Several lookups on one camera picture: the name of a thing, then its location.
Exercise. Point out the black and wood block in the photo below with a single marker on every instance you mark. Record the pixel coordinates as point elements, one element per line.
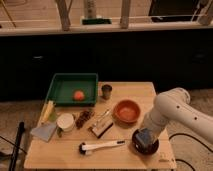
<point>99,128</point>

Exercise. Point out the blue sponge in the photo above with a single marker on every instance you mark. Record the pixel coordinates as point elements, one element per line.
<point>145,138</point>

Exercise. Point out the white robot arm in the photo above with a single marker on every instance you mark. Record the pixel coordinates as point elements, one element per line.
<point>174,105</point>

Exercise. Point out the orange bowl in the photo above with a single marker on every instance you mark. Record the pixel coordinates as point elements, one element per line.
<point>127,111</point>

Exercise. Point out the white round container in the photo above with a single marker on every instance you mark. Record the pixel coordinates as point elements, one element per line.
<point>65,122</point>

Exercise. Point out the green plastic tray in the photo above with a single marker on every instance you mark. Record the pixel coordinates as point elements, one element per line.
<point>64,85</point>

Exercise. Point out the green base block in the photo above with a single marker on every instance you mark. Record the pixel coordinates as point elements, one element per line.
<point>96,21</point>

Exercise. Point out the metal spoon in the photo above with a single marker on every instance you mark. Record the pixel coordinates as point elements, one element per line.
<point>101,117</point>

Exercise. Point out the brown dried food piece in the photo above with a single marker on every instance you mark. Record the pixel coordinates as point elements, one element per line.
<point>84,117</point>

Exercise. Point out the black pole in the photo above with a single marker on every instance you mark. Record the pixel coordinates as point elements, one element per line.
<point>16,147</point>

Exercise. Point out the white dish brush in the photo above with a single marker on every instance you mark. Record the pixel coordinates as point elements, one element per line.
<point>86,149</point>

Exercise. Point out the grey cloth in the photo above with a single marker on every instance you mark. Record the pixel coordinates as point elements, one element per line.
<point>44,131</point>

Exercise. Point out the small metal cup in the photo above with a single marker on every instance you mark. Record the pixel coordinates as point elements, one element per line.
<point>106,91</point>

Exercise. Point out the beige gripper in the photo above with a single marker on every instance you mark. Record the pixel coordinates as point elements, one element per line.
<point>150,132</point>

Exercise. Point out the orange ball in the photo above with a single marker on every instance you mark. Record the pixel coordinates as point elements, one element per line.
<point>78,95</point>

